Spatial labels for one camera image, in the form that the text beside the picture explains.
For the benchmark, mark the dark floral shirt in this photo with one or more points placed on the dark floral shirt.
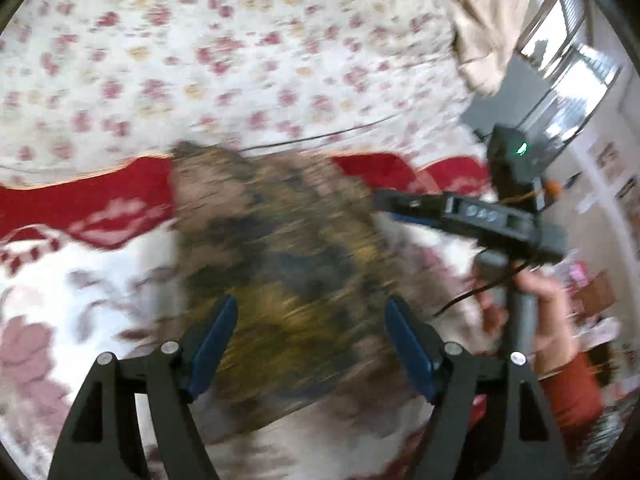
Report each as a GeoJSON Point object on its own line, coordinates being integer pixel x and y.
{"type": "Point", "coordinates": [280, 260]}

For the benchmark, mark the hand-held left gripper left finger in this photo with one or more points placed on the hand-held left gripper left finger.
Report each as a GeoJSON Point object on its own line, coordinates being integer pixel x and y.
{"type": "Point", "coordinates": [214, 345]}

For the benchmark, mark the red white floral blanket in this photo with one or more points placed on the red white floral blanket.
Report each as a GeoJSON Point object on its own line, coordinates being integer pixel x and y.
{"type": "Point", "coordinates": [75, 270]}

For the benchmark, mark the brown box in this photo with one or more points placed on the brown box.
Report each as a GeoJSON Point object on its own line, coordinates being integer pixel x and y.
{"type": "Point", "coordinates": [597, 294]}

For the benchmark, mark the wall picture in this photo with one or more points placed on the wall picture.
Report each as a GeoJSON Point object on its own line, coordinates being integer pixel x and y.
{"type": "Point", "coordinates": [606, 160]}

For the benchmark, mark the white floral quilt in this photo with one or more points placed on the white floral quilt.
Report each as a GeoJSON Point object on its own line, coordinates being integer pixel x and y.
{"type": "Point", "coordinates": [225, 50]}

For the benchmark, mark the person's right hand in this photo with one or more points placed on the person's right hand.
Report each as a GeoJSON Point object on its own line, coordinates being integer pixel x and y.
{"type": "Point", "coordinates": [550, 330]}

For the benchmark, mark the dark grey panel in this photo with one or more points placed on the dark grey panel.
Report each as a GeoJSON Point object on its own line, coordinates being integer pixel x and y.
{"type": "Point", "coordinates": [505, 95]}

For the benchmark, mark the person's right forearm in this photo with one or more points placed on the person's right forearm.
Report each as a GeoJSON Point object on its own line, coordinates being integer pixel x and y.
{"type": "Point", "coordinates": [572, 390]}

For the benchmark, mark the beige cloth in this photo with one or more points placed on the beige cloth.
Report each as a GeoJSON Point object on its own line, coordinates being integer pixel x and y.
{"type": "Point", "coordinates": [480, 15]}

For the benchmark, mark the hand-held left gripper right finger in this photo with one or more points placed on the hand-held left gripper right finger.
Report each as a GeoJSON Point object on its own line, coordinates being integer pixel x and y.
{"type": "Point", "coordinates": [407, 347]}

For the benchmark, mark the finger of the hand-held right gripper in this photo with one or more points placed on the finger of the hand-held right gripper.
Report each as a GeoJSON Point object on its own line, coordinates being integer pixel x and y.
{"type": "Point", "coordinates": [410, 202]}
{"type": "Point", "coordinates": [417, 220]}

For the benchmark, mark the window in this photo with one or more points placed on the window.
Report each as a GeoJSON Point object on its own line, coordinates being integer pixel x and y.
{"type": "Point", "coordinates": [575, 70]}

